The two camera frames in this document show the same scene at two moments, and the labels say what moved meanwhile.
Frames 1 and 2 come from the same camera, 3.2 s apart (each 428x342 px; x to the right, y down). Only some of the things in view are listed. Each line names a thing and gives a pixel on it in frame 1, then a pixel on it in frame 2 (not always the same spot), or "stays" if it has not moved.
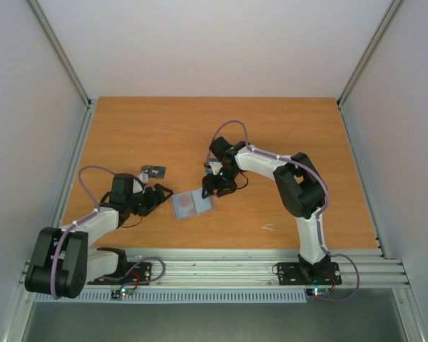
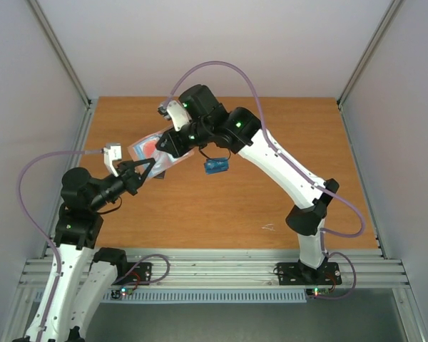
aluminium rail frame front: [362, 268] stays
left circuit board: [117, 294] stays
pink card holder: [190, 203] → [146, 149]
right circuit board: [317, 292] stays
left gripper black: [155, 202] → [133, 179]
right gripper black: [217, 182] → [172, 141]
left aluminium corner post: [90, 102] stays
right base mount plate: [292, 273] stays
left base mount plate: [133, 273] stays
